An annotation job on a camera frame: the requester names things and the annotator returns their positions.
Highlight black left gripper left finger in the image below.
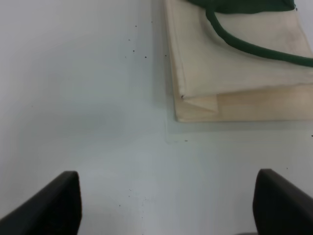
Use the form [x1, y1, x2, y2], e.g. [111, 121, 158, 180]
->
[0, 171, 82, 235]

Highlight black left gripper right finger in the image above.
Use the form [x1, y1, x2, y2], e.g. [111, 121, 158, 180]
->
[252, 169, 313, 235]

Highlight white linen bag green handles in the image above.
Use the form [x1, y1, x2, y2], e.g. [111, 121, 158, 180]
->
[164, 0, 313, 122]

